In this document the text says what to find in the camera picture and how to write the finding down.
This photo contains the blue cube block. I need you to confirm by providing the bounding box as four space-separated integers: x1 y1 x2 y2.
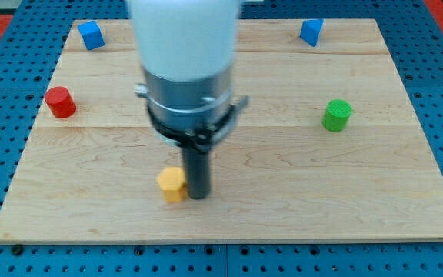
78 21 105 51

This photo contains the yellow hexagon block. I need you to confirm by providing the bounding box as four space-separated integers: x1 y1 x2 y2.
156 167 187 202

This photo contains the wooden board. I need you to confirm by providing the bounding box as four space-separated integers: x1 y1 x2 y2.
0 19 443 245

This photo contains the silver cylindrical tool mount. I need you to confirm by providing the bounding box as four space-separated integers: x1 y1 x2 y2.
135 68 249 153

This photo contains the red cylinder block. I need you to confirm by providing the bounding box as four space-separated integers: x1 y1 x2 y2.
44 86 76 118

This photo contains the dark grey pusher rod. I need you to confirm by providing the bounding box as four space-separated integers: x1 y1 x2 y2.
182 148 211 199

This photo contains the blue triangular block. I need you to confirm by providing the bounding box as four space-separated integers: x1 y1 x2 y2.
299 18 324 47

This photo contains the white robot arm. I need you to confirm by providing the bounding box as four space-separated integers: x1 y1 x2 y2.
128 0 248 199

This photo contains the green cylinder block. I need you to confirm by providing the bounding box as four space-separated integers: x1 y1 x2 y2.
321 98 353 132

